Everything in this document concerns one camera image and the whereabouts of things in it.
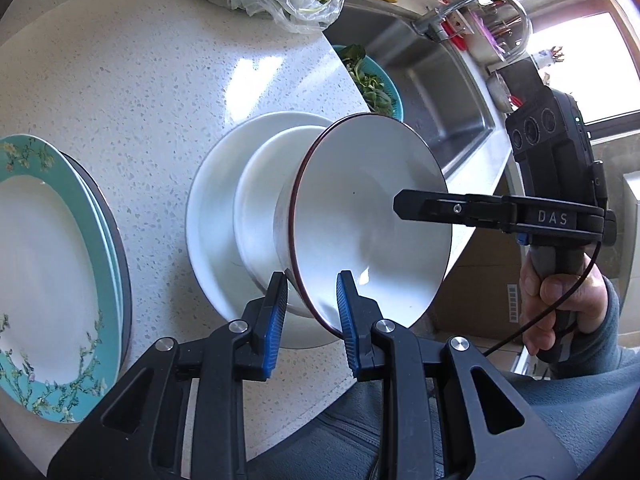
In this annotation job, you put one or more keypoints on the teal floral plate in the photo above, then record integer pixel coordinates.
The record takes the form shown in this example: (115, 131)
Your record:
(121, 305)
(45, 270)

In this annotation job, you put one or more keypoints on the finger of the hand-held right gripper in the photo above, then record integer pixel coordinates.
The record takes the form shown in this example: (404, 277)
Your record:
(440, 207)

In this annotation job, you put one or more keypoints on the leafy greens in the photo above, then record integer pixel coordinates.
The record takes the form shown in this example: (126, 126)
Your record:
(370, 87)

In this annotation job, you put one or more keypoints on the small white bowl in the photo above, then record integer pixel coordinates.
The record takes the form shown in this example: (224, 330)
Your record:
(257, 210)

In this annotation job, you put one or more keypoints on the stainless steel sink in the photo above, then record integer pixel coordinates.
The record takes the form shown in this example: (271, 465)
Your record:
(425, 75)

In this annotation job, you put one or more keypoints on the chrome faucet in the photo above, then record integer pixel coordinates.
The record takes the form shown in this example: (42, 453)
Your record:
(435, 25)

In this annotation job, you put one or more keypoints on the person's right forearm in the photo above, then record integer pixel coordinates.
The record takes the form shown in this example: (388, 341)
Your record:
(605, 360)

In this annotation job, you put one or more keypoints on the white bowl red rim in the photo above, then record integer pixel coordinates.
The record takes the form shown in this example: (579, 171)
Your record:
(370, 260)

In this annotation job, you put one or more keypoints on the person's right hand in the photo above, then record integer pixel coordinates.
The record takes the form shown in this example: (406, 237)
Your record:
(575, 300)

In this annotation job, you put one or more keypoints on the cardboard box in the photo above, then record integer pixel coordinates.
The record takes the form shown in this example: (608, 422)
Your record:
(475, 290)

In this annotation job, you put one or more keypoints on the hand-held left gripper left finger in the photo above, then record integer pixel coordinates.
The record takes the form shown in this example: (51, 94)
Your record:
(276, 320)

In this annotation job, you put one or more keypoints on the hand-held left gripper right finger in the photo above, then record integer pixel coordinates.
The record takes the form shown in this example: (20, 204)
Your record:
(348, 325)

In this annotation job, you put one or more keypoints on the person's grey jacket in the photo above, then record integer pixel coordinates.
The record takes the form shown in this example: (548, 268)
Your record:
(320, 430)

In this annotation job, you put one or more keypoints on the teal colander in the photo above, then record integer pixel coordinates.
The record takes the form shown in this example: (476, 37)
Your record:
(393, 92)

